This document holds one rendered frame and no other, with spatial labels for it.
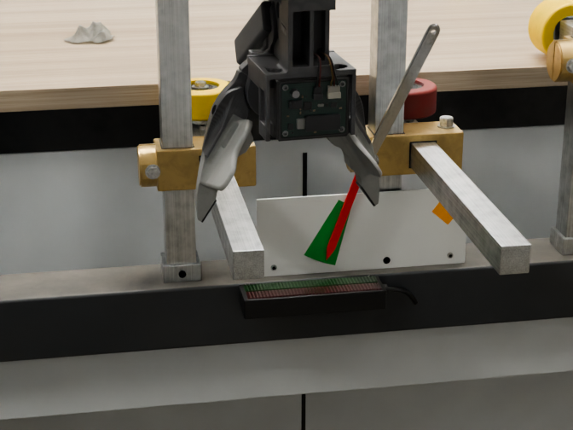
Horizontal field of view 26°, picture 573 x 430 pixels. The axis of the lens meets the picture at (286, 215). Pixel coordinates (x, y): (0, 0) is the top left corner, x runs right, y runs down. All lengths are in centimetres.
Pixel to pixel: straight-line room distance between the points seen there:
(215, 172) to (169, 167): 45
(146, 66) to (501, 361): 61
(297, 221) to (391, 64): 22
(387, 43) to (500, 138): 37
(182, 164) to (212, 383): 30
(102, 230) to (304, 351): 33
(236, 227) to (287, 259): 28
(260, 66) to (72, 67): 75
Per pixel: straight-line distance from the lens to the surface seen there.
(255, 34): 100
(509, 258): 120
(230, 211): 127
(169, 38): 140
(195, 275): 149
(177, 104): 142
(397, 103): 142
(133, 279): 150
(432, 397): 190
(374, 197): 104
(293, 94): 93
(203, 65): 167
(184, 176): 144
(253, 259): 117
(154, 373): 157
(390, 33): 144
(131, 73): 163
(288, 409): 185
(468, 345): 163
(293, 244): 149
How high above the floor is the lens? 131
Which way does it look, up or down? 21 degrees down
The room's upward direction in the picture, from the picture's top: straight up
